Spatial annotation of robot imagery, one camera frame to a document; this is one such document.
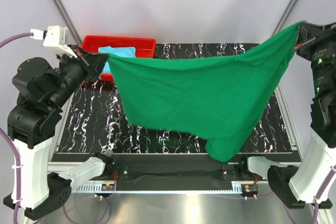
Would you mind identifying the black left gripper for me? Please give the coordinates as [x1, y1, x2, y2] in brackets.
[48, 44, 110, 110]

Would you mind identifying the green t-shirt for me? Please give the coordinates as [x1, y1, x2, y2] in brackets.
[108, 23, 299, 162]

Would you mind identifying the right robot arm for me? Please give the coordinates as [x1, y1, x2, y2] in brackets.
[238, 22, 335, 209]

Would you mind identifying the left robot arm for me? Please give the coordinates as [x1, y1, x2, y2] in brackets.
[3, 45, 113, 221]

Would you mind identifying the blue folded t-shirt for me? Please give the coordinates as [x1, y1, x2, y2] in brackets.
[98, 46, 136, 58]

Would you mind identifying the red plastic bin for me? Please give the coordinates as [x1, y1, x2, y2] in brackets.
[81, 36, 162, 94]

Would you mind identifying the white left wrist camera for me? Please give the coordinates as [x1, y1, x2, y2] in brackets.
[30, 25, 77, 58]

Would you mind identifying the aluminium frame post left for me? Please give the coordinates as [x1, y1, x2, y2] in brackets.
[36, 0, 82, 46]

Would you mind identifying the aluminium frame post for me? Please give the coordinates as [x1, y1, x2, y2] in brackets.
[272, 0, 299, 36]
[36, 0, 82, 46]

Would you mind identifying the aluminium frame post right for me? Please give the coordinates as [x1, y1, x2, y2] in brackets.
[272, 0, 299, 36]

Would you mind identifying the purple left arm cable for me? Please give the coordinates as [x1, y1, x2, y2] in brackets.
[0, 32, 34, 49]

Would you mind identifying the aluminium front rail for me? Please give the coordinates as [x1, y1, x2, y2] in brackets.
[72, 180, 258, 195]

